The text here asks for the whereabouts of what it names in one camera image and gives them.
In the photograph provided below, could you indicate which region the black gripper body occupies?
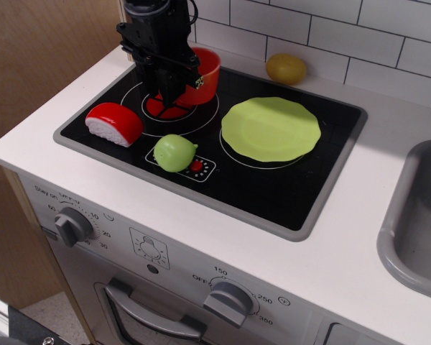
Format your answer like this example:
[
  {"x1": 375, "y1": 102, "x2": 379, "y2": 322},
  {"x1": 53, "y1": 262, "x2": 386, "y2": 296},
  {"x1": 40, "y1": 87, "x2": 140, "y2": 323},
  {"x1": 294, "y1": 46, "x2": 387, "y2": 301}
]
[{"x1": 116, "y1": 9, "x2": 201, "y2": 88}]

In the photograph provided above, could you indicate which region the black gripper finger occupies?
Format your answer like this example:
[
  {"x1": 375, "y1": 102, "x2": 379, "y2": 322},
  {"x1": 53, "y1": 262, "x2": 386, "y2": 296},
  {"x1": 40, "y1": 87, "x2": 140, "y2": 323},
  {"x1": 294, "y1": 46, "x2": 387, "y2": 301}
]
[
  {"x1": 134, "y1": 59, "x2": 160, "y2": 96},
  {"x1": 155, "y1": 67, "x2": 186, "y2": 106}
]

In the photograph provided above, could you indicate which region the red plastic cup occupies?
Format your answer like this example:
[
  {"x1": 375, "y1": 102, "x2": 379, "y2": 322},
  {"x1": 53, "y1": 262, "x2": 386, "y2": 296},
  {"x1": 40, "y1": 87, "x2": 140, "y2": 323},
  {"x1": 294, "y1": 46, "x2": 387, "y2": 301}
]
[{"x1": 167, "y1": 47, "x2": 221, "y2": 106}]

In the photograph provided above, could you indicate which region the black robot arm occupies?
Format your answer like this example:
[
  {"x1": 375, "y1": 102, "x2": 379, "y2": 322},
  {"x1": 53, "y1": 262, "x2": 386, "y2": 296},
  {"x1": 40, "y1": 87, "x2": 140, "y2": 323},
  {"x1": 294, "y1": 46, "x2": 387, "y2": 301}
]
[{"x1": 116, "y1": 0, "x2": 203, "y2": 106}]

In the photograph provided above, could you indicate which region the green plastic plate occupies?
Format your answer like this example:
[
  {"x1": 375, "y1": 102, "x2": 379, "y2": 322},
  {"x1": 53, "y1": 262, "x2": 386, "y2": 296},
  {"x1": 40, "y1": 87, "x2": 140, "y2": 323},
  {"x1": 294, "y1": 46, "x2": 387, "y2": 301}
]
[{"x1": 221, "y1": 97, "x2": 321, "y2": 162}]

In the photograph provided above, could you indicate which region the red white toy sushi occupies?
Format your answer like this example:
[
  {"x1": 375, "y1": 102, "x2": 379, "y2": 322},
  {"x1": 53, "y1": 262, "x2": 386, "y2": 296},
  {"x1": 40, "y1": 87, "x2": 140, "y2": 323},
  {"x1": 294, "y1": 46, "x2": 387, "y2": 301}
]
[{"x1": 85, "y1": 102, "x2": 144, "y2": 147}]

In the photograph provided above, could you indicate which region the green toy pear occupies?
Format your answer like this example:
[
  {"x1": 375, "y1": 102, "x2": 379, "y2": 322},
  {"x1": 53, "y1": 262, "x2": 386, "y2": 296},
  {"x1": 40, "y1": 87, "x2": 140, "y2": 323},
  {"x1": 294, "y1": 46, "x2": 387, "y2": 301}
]
[{"x1": 153, "y1": 134, "x2": 198, "y2": 173}]

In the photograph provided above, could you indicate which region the red stove button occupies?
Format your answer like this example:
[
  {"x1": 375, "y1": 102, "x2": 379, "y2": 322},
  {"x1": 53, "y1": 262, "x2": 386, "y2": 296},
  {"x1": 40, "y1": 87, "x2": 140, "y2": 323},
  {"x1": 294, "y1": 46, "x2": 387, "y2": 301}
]
[{"x1": 189, "y1": 160, "x2": 204, "y2": 173}]

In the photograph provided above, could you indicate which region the yellow toy potato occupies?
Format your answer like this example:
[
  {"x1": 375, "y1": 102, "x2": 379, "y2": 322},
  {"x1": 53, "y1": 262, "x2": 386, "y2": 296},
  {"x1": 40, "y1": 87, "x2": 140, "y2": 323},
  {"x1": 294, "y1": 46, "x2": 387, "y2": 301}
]
[{"x1": 266, "y1": 53, "x2": 307, "y2": 86}]

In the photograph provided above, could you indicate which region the black toy stovetop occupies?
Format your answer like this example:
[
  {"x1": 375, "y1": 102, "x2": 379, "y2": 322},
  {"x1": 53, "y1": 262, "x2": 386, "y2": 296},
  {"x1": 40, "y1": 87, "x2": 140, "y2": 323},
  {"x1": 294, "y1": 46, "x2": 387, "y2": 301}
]
[{"x1": 54, "y1": 67, "x2": 367, "y2": 242}]

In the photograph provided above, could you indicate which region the grey timer knob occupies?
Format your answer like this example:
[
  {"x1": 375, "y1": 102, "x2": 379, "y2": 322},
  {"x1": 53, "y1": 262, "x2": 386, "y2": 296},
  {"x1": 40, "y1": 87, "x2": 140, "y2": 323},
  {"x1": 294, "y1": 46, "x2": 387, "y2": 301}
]
[{"x1": 55, "y1": 207, "x2": 93, "y2": 247}]

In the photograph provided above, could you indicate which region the grey oven temperature knob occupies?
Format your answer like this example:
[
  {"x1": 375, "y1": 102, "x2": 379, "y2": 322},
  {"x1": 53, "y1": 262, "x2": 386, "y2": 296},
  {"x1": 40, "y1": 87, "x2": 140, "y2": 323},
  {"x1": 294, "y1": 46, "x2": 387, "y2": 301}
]
[{"x1": 203, "y1": 280, "x2": 254, "y2": 328}]

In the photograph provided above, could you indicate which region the grey toy sink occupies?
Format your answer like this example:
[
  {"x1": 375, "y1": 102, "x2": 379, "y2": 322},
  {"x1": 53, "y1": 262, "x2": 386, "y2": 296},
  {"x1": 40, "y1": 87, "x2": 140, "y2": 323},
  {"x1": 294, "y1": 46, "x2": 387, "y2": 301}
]
[{"x1": 377, "y1": 140, "x2": 431, "y2": 297}]

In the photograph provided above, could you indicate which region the grey oven door handle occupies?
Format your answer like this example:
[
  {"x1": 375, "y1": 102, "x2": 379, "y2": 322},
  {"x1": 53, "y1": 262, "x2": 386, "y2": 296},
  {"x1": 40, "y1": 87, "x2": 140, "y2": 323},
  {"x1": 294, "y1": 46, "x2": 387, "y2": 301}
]
[{"x1": 104, "y1": 279, "x2": 207, "y2": 341}]

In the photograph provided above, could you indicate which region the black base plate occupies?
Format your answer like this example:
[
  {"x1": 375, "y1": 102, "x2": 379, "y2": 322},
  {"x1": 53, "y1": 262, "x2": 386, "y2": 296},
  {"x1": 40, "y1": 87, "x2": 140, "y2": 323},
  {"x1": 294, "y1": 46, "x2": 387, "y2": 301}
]
[{"x1": 0, "y1": 305, "x2": 70, "y2": 345}]

